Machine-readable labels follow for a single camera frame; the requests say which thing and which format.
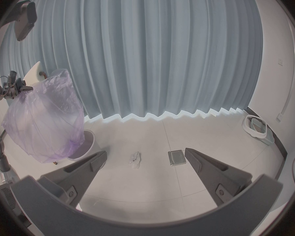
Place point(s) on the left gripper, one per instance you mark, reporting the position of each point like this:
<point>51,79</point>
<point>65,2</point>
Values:
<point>20,87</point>

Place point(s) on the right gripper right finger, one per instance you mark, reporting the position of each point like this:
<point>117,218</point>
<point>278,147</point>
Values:
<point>218,178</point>

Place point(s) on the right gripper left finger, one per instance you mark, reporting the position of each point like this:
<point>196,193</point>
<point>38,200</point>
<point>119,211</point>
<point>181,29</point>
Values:
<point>71,181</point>

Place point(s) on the purple plastic bag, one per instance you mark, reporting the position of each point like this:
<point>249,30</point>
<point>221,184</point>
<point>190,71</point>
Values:
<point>44,122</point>

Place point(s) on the white trash bin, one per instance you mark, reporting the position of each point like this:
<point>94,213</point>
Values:
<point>88,144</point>

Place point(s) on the pale blue tub white rim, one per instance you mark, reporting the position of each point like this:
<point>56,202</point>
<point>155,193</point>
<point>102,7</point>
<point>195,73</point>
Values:
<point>266,136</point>

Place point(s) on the wooden chair white cushion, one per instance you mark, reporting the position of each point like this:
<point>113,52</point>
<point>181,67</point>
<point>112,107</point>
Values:
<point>33,72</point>

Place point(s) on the pale blue curtain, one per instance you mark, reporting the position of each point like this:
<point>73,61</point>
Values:
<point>142,48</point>

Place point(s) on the white wall socket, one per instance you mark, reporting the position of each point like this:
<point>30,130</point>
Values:
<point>279,117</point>
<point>281,61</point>

